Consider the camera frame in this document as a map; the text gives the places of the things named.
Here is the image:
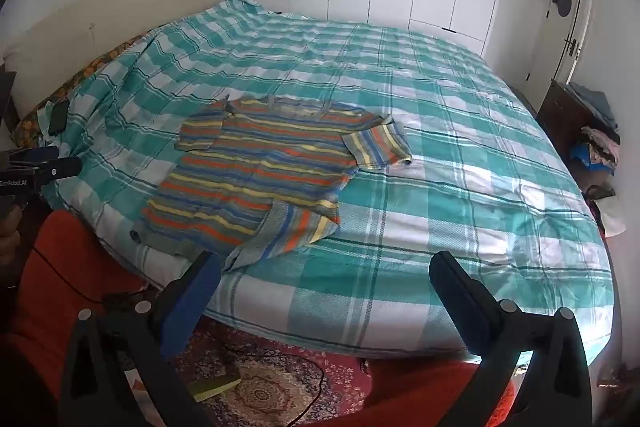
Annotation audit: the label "black cable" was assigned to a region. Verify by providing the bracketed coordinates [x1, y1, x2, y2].
[29, 246, 151, 314]
[235, 344, 327, 427]

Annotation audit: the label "pile of clothes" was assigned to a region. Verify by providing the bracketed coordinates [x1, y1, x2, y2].
[570, 82, 627, 238]

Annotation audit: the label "striped knit sweater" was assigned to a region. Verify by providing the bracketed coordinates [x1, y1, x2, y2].
[140, 96, 413, 270]

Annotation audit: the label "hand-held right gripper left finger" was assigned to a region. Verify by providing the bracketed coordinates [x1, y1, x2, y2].
[59, 249, 223, 427]

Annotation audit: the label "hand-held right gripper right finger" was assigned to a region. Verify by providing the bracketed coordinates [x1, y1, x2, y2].
[429, 251, 608, 427]

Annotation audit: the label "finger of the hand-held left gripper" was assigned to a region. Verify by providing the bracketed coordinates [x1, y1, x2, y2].
[7, 145, 61, 166]
[20, 156, 84, 190]

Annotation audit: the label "person's red trousers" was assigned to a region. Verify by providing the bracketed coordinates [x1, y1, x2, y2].
[0, 209, 533, 427]

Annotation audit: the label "person's left hand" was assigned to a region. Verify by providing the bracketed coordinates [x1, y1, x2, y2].
[0, 209, 23, 260]

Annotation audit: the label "black phone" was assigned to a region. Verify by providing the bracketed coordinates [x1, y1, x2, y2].
[49, 101, 71, 136]

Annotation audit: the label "white door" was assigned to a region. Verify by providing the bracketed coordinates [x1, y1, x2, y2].
[525, 0, 596, 102]

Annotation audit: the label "patterned red carpet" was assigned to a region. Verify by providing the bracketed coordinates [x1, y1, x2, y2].
[122, 319, 383, 427]

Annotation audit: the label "dark wooden cabinet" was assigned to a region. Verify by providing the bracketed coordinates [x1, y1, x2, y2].
[537, 79, 601, 168]

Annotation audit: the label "teal checked blanket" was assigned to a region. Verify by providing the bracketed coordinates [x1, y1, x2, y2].
[40, 0, 613, 365]

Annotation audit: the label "white mattress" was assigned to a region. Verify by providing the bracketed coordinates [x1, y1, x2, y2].
[97, 222, 191, 290]

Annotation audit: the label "orange floral pillow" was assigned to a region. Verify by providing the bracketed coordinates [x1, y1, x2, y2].
[12, 34, 151, 148]

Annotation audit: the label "cream headboard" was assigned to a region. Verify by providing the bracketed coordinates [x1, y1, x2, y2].
[2, 0, 232, 118]

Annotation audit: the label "yellow-green book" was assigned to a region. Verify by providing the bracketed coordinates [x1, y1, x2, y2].
[189, 372, 242, 403]

